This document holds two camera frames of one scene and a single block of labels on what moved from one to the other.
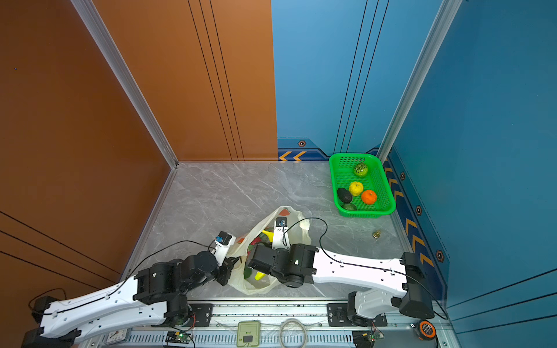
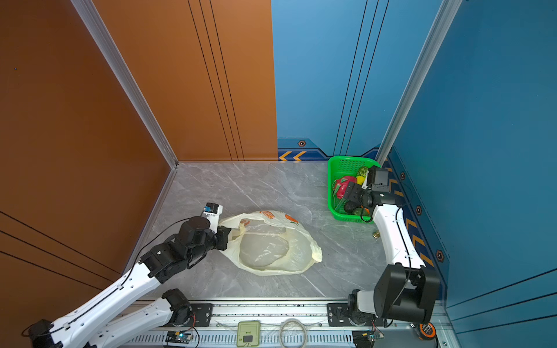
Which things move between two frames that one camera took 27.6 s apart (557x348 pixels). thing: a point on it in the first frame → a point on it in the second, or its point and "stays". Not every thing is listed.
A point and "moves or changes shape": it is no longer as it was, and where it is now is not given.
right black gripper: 255,259 → 352,193
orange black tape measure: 427,330 stays
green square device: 248,333 stays
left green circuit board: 178,337 stays
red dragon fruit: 257,240 → 340,185
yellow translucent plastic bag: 299,233 moves or changes shape
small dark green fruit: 349,206 → 359,211
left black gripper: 224,273 → 222,238
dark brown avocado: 344,195 moves or changes shape
